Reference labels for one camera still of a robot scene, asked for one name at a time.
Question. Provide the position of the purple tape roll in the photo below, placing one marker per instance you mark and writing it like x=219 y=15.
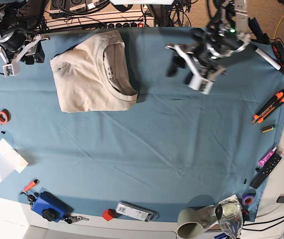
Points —
x=248 y=198

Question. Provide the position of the clear plastic packaged item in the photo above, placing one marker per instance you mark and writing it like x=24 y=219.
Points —
x=136 y=212

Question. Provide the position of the red tape roll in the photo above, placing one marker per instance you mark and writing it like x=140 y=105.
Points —
x=4 y=116

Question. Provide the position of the translucent plastic cup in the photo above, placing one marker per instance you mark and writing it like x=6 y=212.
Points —
x=3 y=165

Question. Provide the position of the black remote control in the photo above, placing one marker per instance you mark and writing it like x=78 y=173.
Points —
x=263 y=174

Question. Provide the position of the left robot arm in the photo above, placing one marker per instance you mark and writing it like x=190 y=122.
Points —
x=226 y=33

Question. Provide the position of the beige T-shirt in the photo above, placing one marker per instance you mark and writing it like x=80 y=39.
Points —
x=93 y=76

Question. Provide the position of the black power strip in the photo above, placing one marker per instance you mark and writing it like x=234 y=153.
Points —
x=125 y=24

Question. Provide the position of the orange black pliers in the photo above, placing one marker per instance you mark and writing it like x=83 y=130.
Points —
x=278 y=49

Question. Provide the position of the orange black utility knife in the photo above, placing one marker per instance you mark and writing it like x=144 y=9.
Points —
x=273 y=103

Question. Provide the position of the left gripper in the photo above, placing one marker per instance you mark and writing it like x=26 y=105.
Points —
x=202 y=74

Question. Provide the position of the small battery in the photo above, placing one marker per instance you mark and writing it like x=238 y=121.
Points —
x=268 y=128

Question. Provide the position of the red cube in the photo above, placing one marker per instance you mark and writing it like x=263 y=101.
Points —
x=108 y=214

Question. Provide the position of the beige ceramic mug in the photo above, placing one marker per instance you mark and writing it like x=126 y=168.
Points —
x=191 y=223

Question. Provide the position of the white paper card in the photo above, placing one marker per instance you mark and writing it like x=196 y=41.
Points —
x=4 y=147

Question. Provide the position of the white paper roll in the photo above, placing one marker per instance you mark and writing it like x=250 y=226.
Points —
x=267 y=57

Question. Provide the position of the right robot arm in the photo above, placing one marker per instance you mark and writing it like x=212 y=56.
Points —
x=22 y=30

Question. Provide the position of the orange marker pen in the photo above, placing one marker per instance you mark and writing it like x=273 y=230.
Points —
x=29 y=186

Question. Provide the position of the clear wine glass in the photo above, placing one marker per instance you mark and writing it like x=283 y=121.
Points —
x=229 y=217

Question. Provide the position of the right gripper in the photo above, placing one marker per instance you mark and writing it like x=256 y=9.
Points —
x=29 y=53

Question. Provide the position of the purple glue tube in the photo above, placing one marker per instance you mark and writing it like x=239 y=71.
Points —
x=267 y=156

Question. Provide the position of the blue table cloth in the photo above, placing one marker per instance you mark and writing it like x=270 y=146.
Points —
x=175 y=148

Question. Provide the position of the blue box with knob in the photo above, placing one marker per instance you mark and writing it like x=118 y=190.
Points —
x=50 y=207

